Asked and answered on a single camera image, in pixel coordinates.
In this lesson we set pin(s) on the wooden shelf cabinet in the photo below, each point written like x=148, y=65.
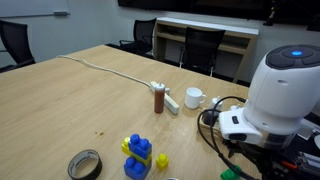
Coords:
x=236, y=40

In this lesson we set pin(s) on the dark sauce bottle near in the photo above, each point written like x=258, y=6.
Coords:
x=212, y=114

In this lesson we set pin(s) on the small yellow toy block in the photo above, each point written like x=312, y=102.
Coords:
x=162, y=161

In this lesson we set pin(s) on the white power strip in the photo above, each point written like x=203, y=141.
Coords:
x=168, y=101

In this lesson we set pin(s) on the whiteboard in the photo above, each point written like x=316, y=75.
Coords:
x=24, y=8

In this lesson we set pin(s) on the black tape roll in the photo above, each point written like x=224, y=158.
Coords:
x=86, y=165

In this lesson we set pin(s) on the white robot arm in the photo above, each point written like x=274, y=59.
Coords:
x=285, y=88

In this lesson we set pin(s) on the green toy block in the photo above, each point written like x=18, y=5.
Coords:
x=229, y=175

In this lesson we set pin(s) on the red sauce squeeze bottle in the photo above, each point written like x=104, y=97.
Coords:
x=159, y=98

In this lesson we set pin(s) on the blue and yellow block stack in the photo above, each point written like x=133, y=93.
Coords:
x=139, y=152

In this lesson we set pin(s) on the whiteboard eraser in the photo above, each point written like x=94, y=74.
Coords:
x=60, y=13

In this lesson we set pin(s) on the black office chair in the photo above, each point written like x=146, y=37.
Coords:
x=200, y=49
x=15, y=39
x=142, y=38

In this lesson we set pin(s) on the white ceramic mug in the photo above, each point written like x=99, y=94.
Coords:
x=194, y=98

